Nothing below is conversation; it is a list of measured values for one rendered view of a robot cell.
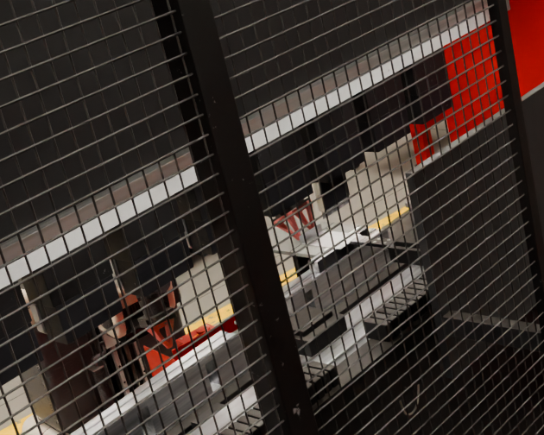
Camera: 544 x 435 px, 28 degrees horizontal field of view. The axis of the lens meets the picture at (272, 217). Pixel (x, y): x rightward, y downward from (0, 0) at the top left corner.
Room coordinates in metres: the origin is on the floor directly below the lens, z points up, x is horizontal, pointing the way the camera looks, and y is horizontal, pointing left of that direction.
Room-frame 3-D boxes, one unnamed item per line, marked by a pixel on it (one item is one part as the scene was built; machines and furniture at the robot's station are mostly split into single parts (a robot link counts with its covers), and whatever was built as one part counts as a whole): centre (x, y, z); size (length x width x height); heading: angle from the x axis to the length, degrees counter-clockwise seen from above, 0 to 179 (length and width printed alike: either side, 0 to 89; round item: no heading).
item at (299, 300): (2.45, -0.12, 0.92); 0.39 x 0.06 x 0.10; 133
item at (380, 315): (2.05, -0.28, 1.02); 0.37 x 0.06 x 0.04; 133
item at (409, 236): (2.38, -0.27, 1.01); 0.26 x 0.12 x 0.05; 43
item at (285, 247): (2.59, -0.05, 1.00); 0.26 x 0.18 x 0.01; 43
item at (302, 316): (2.09, 0.03, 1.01); 0.26 x 0.12 x 0.05; 43
